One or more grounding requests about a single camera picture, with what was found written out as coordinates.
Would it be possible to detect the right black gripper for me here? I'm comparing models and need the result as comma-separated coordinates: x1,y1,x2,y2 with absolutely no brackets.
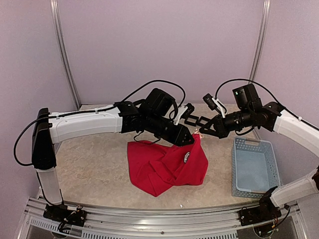
199,107,254,138

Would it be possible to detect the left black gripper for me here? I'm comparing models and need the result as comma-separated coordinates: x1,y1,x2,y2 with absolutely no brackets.
147,114,195,147

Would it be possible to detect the silver white brooch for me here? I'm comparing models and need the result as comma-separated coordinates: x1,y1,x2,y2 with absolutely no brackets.
193,128,204,138

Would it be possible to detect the red t-shirt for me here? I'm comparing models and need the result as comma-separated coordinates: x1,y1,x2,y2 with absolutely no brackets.
127,133,208,197

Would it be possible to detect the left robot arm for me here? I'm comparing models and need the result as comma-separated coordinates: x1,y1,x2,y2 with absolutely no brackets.
31,101,194,222

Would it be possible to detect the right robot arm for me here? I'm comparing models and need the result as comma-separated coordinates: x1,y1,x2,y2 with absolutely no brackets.
201,102,319,206

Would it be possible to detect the blue plastic basket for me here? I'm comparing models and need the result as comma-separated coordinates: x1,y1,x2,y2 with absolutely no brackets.
232,137,281,199

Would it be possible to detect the black square frame middle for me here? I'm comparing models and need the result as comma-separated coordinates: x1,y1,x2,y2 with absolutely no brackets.
197,116,210,127

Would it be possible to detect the black square frame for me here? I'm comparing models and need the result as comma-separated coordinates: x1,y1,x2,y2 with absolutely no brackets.
184,115,199,126
197,116,210,127

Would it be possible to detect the black square frame left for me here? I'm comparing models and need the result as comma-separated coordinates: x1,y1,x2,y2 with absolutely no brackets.
184,115,199,126

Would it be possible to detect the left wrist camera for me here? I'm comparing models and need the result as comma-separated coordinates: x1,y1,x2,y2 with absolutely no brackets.
139,88,175,117

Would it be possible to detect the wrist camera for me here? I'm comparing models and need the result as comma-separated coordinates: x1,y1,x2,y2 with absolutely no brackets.
139,88,175,117
232,84,262,110

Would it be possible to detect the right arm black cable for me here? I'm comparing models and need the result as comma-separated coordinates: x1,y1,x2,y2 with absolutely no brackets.
213,78,319,130

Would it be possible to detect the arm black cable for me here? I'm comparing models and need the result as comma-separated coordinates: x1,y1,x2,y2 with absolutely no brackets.
213,78,319,130
12,79,186,166

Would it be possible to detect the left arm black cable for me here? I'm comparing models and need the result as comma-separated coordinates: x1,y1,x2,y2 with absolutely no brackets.
12,79,186,166

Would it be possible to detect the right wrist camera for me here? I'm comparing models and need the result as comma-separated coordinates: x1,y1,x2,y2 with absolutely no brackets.
232,84,262,110

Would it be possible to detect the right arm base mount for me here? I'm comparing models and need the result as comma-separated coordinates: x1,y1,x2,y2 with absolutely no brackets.
238,206,282,226

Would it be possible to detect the right aluminium corner post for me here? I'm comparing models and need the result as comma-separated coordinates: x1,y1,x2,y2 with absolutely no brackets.
249,0,271,81

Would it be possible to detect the aluminium corner post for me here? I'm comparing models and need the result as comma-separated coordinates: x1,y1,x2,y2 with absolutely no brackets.
249,0,271,81
50,0,82,109

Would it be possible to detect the aluminium front rail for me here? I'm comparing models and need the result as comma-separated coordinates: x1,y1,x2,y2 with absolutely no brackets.
23,196,307,239

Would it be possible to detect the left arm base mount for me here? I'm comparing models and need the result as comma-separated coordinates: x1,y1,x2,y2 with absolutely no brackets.
43,204,87,232

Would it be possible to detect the left aluminium corner post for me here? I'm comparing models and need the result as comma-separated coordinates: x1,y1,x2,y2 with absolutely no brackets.
50,0,82,109

